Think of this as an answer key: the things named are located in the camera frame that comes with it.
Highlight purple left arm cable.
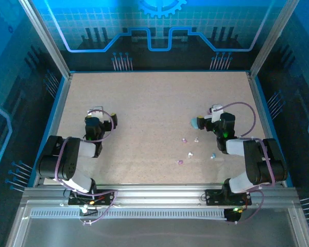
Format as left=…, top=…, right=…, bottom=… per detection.
left=55, top=109, right=118, bottom=226

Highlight aluminium side rail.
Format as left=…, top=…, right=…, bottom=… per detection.
left=246, top=72, right=287, bottom=186
left=33, top=73, right=73, bottom=186

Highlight aluminium right frame post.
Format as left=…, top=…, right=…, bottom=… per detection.
left=248, top=0, right=301, bottom=78

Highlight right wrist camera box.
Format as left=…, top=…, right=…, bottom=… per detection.
left=210, top=104, right=224, bottom=123

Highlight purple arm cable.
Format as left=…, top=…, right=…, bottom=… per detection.
left=208, top=101, right=276, bottom=224
left=55, top=109, right=118, bottom=226

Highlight aluminium frame post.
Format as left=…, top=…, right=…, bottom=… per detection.
left=248, top=0, right=301, bottom=78
left=19, top=0, right=73, bottom=78

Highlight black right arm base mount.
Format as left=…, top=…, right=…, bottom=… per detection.
left=204, top=189, right=253, bottom=206

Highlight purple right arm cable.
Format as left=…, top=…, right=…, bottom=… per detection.
left=208, top=101, right=276, bottom=224

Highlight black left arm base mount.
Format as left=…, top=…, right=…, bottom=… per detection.
left=66, top=189, right=117, bottom=206

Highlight grey metal front panel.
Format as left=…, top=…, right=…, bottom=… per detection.
left=6, top=200, right=309, bottom=247

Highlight aluminium front rail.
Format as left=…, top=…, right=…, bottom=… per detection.
left=20, top=183, right=299, bottom=209

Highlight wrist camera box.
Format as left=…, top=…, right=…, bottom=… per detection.
left=210, top=104, right=224, bottom=123
left=87, top=105, right=104, bottom=120

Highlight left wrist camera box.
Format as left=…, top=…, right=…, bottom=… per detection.
left=87, top=105, right=104, bottom=120

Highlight slotted grey cable duct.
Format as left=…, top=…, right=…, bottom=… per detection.
left=30, top=208, right=228, bottom=219

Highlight aluminium left frame post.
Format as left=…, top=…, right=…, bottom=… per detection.
left=19, top=0, right=73, bottom=78

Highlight black connector box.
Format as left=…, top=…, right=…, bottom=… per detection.
left=224, top=207, right=242, bottom=224

